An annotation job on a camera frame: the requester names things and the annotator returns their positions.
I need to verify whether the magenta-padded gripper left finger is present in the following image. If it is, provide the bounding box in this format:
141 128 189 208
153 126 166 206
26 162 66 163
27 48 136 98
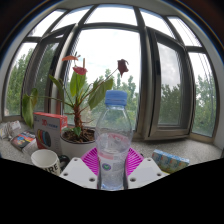
59 147 101 190

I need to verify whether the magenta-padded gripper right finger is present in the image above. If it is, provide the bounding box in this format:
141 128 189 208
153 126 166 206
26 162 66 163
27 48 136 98
125 147 169 190

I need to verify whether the clear blue-capped water bottle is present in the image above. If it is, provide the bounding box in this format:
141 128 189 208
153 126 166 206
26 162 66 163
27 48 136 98
94 89 134 191

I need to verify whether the red-flowered plant in white pot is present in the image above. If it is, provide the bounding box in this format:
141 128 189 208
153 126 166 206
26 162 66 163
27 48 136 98
21 54 130 160

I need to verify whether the light blue tissue pack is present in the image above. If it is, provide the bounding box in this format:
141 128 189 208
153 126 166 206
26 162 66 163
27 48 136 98
151 148 190 174

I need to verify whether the white mug with black lettering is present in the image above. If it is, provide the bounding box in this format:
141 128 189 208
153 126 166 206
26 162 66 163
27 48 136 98
30 148 71 177

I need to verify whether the red and white cardboard box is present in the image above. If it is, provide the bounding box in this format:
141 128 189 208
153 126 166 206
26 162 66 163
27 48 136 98
33 111 69 156

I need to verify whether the colourful marker pack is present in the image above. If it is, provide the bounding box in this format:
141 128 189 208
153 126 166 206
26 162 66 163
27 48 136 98
9 130 38 153

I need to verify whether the dark metal window frame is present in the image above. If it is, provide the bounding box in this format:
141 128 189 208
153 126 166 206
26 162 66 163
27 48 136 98
1 3 221 141

